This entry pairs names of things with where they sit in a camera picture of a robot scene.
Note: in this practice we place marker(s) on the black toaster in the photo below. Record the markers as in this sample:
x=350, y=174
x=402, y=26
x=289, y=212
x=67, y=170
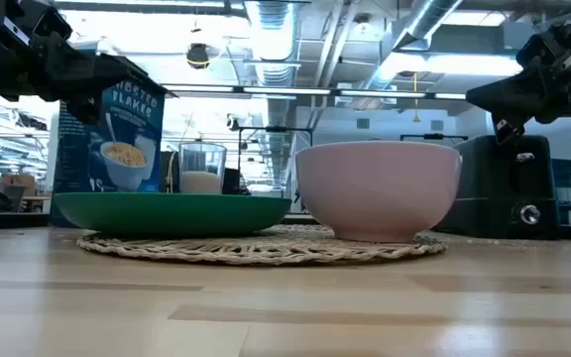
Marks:
x=503, y=193

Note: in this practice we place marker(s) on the brown cardboard box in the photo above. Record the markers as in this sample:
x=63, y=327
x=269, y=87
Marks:
x=18, y=181

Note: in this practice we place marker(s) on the round woven placemat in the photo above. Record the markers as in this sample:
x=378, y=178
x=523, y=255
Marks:
x=265, y=248

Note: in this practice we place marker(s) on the green plate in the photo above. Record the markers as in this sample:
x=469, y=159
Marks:
x=171, y=214

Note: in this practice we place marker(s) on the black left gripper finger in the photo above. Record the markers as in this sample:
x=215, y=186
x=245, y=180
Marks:
x=122, y=72
x=83, y=108

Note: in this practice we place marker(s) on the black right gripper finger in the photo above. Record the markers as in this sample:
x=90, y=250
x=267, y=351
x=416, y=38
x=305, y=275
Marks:
x=508, y=96
x=509, y=131

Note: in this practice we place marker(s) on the pale pink bowl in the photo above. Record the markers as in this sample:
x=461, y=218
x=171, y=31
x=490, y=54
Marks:
x=377, y=191

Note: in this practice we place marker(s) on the clear glass with milk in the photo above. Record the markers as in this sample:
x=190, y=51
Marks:
x=202, y=171

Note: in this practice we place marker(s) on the black ceiling dome camera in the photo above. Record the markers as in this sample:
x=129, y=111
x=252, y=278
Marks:
x=197, y=55

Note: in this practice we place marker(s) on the blue Frosted Flakes cereal box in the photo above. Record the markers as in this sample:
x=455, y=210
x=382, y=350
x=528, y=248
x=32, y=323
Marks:
x=132, y=149

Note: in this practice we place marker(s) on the silver ceiling air duct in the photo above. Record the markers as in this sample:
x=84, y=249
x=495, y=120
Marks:
x=273, y=39

